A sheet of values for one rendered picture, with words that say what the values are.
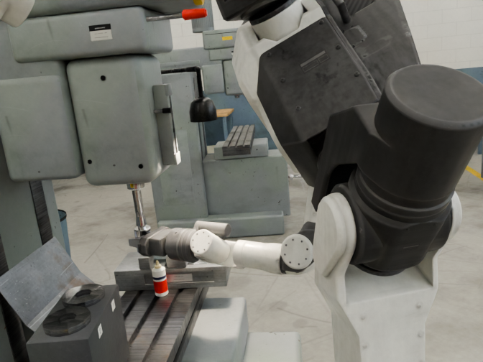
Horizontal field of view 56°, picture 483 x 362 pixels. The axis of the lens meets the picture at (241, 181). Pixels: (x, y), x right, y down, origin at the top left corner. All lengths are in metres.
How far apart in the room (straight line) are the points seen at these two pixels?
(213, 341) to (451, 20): 7.19
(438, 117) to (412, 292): 0.31
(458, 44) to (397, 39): 7.35
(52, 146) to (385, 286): 0.85
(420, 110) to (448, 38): 7.54
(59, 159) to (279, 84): 0.67
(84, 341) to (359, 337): 0.51
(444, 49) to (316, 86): 7.33
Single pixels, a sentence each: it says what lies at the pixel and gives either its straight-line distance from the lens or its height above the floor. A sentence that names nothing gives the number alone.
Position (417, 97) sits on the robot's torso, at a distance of 0.50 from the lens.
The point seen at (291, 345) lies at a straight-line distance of 1.50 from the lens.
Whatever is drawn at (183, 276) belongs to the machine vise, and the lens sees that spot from 1.44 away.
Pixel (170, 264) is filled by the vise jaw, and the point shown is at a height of 1.01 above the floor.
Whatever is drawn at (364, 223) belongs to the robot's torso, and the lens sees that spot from 0.58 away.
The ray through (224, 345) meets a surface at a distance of 1.31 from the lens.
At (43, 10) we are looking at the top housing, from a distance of 1.19.
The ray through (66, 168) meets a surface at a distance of 1.21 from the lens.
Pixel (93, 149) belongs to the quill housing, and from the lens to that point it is 1.19.
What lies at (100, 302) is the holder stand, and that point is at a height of 1.11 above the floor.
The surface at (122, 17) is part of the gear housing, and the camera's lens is 1.11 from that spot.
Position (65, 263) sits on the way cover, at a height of 1.01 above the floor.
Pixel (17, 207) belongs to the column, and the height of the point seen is 1.24.
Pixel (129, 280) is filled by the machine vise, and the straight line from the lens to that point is 1.48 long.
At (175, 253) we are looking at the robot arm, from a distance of 1.21.
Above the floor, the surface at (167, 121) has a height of 1.46.
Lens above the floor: 1.58
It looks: 14 degrees down
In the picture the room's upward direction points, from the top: 5 degrees counter-clockwise
